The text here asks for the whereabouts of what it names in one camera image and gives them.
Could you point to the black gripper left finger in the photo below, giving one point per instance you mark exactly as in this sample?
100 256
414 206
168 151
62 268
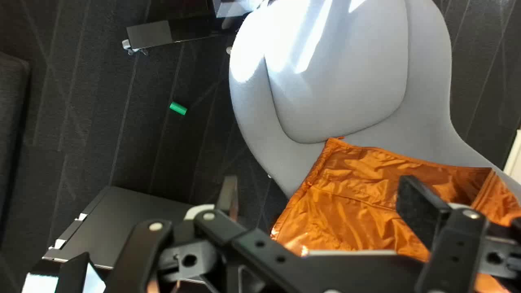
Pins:
230 198

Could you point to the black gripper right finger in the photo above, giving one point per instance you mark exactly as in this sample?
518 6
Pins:
424 209

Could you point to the orange crumpled cloth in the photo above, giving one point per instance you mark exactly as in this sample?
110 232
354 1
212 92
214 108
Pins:
352 201

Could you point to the small green cylinder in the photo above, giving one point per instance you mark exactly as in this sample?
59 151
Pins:
178 108

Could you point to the grey upholstered chair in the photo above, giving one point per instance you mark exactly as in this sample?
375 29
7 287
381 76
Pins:
326 82

